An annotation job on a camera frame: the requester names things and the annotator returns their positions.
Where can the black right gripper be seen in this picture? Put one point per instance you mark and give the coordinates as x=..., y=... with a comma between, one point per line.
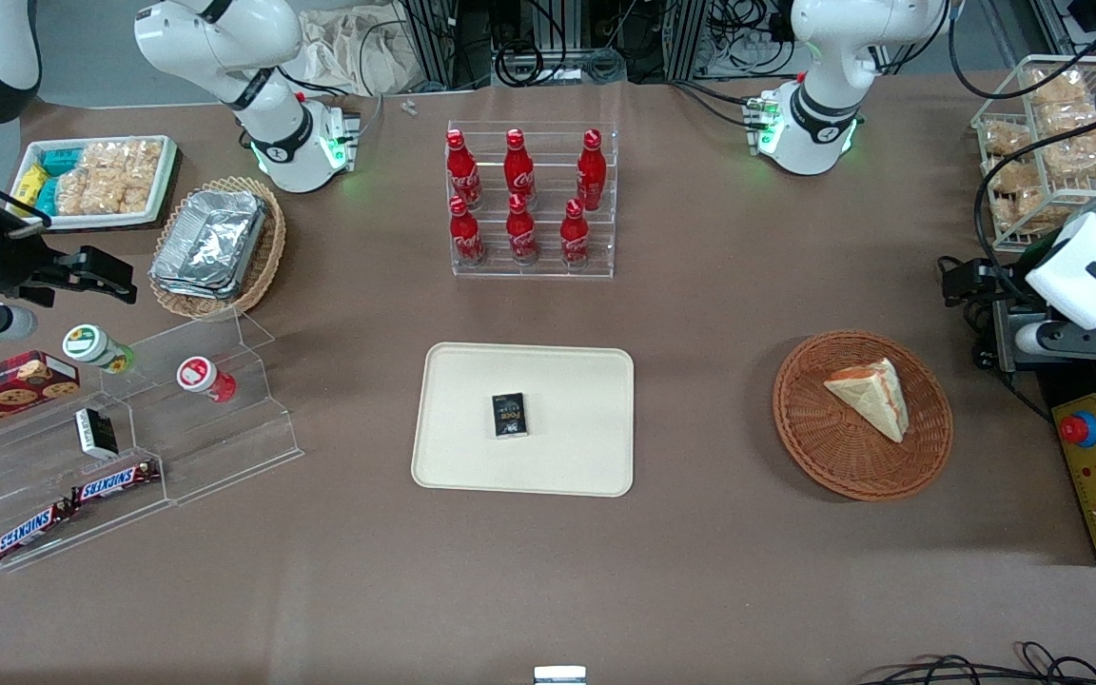
x=8, y=266

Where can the black tabletop appliance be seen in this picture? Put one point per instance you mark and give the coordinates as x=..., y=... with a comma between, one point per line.
x=1052, y=381

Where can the beige plastic tray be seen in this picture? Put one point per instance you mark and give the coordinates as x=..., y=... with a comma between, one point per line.
x=472, y=457

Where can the red cola bottle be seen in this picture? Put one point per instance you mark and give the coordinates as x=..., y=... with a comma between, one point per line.
x=591, y=171
x=462, y=171
x=518, y=169
x=465, y=236
x=521, y=233
x=575, y=236

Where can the rice cracker snack pack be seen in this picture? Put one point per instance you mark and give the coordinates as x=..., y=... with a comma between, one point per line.
x=1081, y=157
x=1014, y=179
x=1071, y=119
x=101, y=193
x=1028, y=214
x=125, y=157
x=1057, y=88
x=1007, y=140

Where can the stacked aluminium foil containers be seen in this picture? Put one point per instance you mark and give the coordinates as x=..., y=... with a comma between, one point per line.
x=210, y=243

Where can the white rectangular snack tray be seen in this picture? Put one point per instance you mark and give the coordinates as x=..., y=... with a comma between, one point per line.
x=91, y=222

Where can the triangular sandwich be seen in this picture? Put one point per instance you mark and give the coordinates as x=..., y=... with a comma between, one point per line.
x=876, y=400

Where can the snickers chocolate bar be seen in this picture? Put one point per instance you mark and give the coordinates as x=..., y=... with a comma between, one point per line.
x=115, y=483
x=32, y=531

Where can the green lid cup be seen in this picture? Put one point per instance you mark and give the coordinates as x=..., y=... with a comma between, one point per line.
x=91, y=345

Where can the small black card box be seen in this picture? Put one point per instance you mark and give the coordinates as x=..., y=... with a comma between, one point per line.
x=510, y=416

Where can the teal snack packet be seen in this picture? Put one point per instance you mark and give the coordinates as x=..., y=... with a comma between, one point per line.
x=60, y=160
x=46, y=195

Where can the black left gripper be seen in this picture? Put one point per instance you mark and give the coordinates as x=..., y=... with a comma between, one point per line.
x=993, y=285

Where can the red lid cup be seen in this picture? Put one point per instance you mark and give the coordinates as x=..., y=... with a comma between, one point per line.
x=201, y=376

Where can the beige cloth bag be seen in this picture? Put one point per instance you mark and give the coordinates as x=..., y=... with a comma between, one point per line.
x=358, y=52

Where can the round brown wicker basket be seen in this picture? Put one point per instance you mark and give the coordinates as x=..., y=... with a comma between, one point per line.
x=824, y=447

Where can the oval wicker basket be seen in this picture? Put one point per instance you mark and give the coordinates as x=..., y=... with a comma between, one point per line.
x=267, y=257

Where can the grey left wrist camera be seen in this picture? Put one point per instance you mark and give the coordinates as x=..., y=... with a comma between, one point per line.
x=1043, y=342

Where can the clear acrylic stepped shelf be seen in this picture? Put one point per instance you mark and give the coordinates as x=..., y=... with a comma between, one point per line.
x=225, y=447

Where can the small black white box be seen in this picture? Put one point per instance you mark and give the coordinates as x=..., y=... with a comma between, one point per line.
x=96, y=433

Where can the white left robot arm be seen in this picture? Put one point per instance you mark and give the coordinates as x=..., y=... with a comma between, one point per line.
x=824, y=105

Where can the red cookie box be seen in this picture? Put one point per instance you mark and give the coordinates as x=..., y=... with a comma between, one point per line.
x=6, y=390

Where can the yellow snack packet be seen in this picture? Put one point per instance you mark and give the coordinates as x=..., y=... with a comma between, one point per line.
x=29, y=183

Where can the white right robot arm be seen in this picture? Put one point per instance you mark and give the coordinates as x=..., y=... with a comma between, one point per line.
x=225, y=38

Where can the clear acrylic bottle rack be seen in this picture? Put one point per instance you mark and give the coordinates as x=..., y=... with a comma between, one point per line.
x=548, y=266

